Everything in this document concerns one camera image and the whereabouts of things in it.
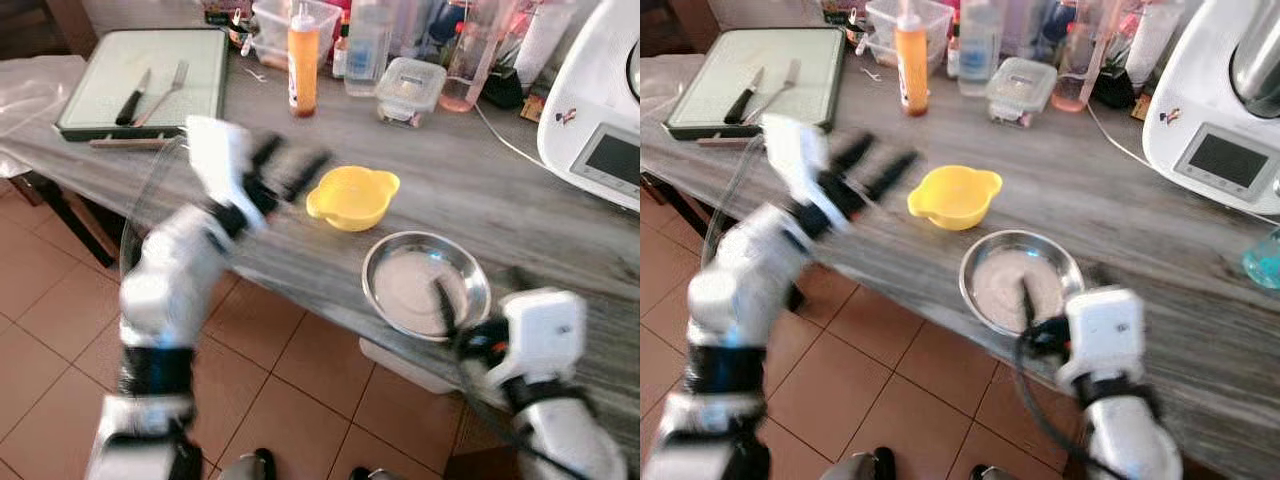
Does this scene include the small clear lidded container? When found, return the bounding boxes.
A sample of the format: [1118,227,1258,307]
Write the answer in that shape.
[374,56,449,130]
[984,56,1059,129]

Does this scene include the blue plastic water bottle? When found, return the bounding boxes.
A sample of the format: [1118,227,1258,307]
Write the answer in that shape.
[1241,227,1280,292]

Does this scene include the clear open plastic box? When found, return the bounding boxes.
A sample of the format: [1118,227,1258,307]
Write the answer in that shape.
[249,0,344,72]
[864,0,957,70]

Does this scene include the black handled knife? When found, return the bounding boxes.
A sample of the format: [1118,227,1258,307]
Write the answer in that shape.
[721,66,767,127]
[114,67,154,128]

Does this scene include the white kitchen cooking machine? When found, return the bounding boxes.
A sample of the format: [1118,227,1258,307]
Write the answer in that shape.
[536,0,641,212]
[1141,0,1280,217]

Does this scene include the steel fork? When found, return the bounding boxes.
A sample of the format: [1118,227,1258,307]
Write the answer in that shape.
[132,59,192,129]
[744,57,802,127]

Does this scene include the green rimmed tray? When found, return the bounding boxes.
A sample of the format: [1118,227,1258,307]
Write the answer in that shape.
[54,26,232,142]
[662,26,847,142]

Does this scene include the clear plastic bag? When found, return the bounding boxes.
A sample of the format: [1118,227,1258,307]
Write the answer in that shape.
[0,54,87,151]
[640,54,693,133]

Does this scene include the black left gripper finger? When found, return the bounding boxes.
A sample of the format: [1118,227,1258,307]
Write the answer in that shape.
[283,149,334,203]
[829,131,878,172]
[864,147,922,203]
[249,134,288,172]

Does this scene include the tall clear plastic bottle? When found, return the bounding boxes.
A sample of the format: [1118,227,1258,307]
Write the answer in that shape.
[342,0,394,99]
[956,0,1005,99]

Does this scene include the round steel bowl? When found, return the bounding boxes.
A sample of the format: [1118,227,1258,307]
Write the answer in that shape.
[361,230,494,344]
[957,229,1087,338]

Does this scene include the yellow plastic bowl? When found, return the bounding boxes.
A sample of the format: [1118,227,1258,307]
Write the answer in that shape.
[906,164,1005,233]
[305,165,402,234]

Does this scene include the orange sauce squeeze bottle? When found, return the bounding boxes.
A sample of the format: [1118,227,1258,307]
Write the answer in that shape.
[892,0,932,119]
[286,0,322,120]

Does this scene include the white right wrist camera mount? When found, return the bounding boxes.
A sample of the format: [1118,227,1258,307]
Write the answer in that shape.
[1057,286,1148,398]
[486,287,589,393]

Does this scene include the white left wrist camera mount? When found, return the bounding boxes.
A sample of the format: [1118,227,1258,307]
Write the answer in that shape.
[184,114,257,208]
[761,112,833,208]

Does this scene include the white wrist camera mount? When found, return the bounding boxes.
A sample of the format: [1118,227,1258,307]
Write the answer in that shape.
[1057,286,1148,398]
[184,114,257,208]
[761,112,833,208]
[486,287,589,393]

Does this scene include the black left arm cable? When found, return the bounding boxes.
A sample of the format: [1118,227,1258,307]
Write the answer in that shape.
[119,134,192,283]
[700,134,769,271]

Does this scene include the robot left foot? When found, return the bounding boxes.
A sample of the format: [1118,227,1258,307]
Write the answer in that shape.
[824,446,897,480]
[217,447,277,480]

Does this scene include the clear cup with pink liquid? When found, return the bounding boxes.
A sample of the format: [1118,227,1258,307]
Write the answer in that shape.
[437,0,512,114]
[1049,0,1120,114]

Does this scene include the white plastic bin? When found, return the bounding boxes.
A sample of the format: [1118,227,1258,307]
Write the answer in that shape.
[357,337,453,394]

